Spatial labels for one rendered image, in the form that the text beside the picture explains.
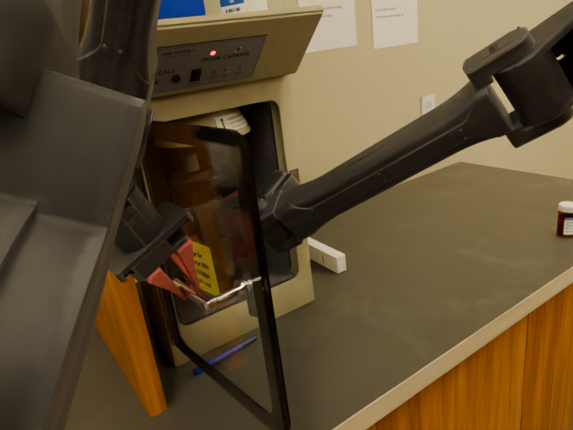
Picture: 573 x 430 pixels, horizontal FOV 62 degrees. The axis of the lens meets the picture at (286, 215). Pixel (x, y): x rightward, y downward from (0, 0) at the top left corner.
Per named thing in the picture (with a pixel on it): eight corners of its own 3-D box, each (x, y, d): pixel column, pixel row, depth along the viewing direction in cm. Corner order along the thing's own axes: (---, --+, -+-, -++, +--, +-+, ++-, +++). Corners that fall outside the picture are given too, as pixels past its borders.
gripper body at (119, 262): (107, 269, 54) (62, 223, 50) (173, 211, 58) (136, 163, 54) (126, 287, 50) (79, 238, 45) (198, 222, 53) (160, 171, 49)
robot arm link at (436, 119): (532, 37, 45) (580, 121, 49) (522, 20, 50) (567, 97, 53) (231, 222, 68) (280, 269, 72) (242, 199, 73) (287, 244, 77)
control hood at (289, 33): (110, 104, 69) (92, 31, 66) (290, 72, 85) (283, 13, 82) (135, 107, 60) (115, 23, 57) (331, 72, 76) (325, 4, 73)
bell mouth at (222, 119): (143, 141, 92) (136, 113, 90) (223, 123, 101) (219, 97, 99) (179, 152, 78) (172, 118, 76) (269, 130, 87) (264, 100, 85)
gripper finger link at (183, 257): (155, 304, 59) (107, 253, 54) (197, 264, 62) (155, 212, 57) (179, 325, 54) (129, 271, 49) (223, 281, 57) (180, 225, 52)
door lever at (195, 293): (208, 277, 63) (205, 259, 62) (250, 301, 56) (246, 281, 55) (171, 293, 60) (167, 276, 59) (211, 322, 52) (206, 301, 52)
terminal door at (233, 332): (180, 345, 83) (126, 117, 69) (291, 442, 60) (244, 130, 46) (176, 347, 83) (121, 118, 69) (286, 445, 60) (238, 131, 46)
